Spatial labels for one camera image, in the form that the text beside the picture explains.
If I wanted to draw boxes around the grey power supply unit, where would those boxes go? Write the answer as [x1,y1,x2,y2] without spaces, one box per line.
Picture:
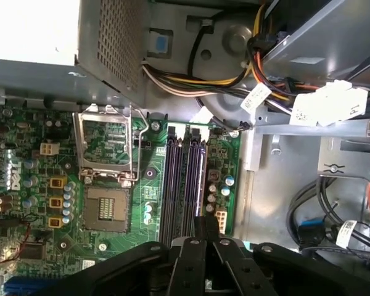
[75,0,152,105]

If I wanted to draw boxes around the power supply wire bundle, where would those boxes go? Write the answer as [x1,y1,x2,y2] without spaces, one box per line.
[141,60,253,101]

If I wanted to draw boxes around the metal socket cover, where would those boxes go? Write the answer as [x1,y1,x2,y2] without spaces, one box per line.
[72,104,134,180]

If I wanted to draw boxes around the blue plastic tab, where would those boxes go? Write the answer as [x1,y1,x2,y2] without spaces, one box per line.
[155,35,169,54]

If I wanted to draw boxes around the gold square inductor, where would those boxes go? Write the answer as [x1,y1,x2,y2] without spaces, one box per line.
[49,176,68,189]
[48,196,65,210]
[47,216,64,229]

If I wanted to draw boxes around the black cable bundle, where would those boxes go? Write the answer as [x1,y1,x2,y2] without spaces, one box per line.
[286,177,370,278]

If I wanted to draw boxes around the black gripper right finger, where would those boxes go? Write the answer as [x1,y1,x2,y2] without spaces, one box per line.
[207,216,370,296]

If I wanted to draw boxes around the CPU socket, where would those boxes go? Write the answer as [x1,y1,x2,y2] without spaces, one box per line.
[81,184,133,234]

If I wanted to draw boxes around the cream board power connector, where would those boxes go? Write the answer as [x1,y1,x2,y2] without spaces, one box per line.
[215,209,228,234]

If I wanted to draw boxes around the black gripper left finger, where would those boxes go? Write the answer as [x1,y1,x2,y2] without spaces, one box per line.
[38,215,208,296]

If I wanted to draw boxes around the green motherboard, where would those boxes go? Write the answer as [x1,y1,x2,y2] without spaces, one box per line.
[0,104,243,296]

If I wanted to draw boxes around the white cable label tag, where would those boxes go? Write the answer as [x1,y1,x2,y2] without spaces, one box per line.
[240,83,273,115]

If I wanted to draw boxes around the coloured drive power wires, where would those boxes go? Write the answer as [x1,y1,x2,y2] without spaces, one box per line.
[246,0,300,102]

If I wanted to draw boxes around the white power plug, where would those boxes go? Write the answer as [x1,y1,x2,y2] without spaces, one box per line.
[289,79,369,128]

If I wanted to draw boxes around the blue data cable plug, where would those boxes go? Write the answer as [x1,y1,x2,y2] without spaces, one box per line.
[297,217,324,244]

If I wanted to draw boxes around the black PC case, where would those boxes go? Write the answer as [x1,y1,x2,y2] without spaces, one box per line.
[0,0,370,296]

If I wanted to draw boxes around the grey metal drive cage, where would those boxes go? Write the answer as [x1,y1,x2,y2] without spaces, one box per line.
[261,0,370,138]

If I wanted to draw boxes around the white four-pin power connector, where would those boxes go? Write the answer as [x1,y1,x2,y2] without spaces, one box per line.
[39,142,55,157]

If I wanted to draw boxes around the black RAM slot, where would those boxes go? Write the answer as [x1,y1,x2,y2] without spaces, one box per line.
[184,137,197,243]
[194,137,209,218]
[159,137,172,244]
[170,137,184,244]

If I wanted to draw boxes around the blue expansion slot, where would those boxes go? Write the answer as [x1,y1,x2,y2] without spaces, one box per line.
[2,276,69,296]

